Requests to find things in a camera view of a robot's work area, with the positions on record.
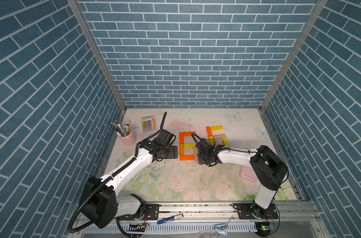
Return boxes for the natural wood block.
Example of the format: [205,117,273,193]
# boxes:
[213,134,226,140]
[192,147,199,161]

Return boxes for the green led circuit board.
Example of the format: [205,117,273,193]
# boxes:
[255,222,272,238]

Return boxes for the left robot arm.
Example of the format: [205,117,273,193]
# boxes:
[66,121,176,234]

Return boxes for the blue screwdriver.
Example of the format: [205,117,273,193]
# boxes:
[157,213,183,225]

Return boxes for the aluminium front rail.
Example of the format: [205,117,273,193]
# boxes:
[108,200,322,223]

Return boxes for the blue white tape dispenser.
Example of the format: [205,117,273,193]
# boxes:
[214,223,228,237]

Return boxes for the amber orange block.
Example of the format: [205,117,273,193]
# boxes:
[179,143,184,156]

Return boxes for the highlighter marker pack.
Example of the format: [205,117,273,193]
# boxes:
[141,116,156,133]

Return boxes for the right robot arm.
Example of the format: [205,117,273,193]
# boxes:
[191,133,289,219]

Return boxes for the pink pen holder cup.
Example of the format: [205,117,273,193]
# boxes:
[111,120,136,146]

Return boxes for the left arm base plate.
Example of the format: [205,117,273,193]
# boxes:
[118,204,160,221]

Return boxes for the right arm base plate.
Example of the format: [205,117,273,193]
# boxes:
[233,201,279,220]

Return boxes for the yellow block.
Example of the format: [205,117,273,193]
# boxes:
[209,136,215,146]
[222,137,230,147]
[210,126,224,131]
[183,143,196,148]

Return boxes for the pink plastic tray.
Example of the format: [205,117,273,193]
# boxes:
[239,166,257,182]

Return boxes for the orange block top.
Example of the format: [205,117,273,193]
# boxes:
[206,127,213,138]

